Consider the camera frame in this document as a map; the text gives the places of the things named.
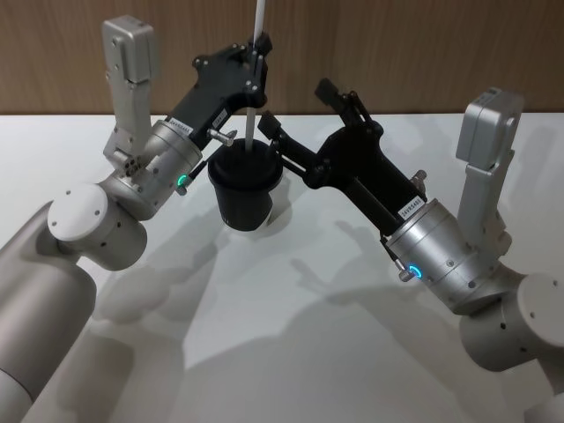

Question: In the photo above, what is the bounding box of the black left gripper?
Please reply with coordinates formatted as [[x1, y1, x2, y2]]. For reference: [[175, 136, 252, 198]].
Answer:
[[166, 33, 273, 149]]

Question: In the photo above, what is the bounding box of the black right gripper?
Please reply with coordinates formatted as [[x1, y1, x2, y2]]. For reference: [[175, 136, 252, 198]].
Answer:
[[256, 78, 425, 238]]

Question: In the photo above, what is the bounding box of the white straw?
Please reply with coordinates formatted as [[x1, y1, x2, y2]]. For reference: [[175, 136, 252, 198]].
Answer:
[[245, 0, 268, 152]]

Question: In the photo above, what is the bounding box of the black plastic cup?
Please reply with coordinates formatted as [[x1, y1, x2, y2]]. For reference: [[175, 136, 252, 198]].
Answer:
[[206, 137, 284, 233]]

